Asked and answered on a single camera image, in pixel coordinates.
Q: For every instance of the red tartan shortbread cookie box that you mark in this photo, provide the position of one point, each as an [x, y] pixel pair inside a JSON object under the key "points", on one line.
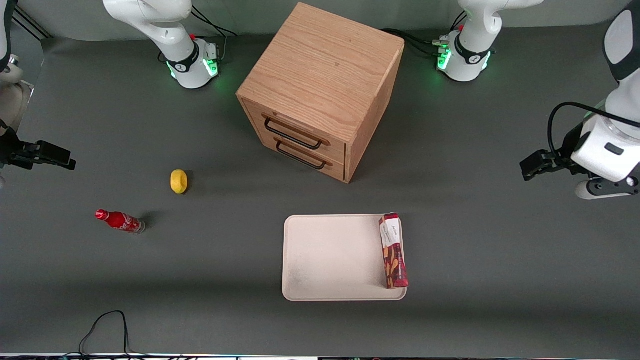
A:
{"points": [[392, 255]]}

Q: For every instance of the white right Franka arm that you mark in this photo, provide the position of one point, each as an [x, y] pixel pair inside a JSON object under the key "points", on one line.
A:
{"points": [[185, 60]]}

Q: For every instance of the black thin stand legs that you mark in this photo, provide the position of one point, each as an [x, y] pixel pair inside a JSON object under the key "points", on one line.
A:
{"points": [[32, 26]]}

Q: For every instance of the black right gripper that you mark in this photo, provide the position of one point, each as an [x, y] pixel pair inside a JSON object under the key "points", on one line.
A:
{"points": [[11, 150]]}

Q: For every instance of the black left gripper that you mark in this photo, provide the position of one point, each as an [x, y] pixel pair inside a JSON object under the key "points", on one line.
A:
{"points": [[561, 161]]}

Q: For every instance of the wooden drawer front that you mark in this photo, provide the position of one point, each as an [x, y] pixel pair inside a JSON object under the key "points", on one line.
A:
{"points": [[255, 112], [337, 170]]}

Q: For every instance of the red Coca-Cola bottle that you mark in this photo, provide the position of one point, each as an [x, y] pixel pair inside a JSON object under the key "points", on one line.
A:
{"points": [[120, 220]]}

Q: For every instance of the wooden two-drawer cabinet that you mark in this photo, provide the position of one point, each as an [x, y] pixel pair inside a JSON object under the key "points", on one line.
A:
{"points": [[320, 65]]}

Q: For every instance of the white rectangular plastic tray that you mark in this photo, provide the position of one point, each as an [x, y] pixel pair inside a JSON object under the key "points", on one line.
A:
{"points": [[330, 255]]}

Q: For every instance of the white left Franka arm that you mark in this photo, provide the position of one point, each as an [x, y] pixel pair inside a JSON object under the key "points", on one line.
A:
{"points": [[467, 55]]}

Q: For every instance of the yellow lemon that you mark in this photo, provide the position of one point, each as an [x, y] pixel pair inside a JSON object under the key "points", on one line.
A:
{"points": [[178, 181]]}

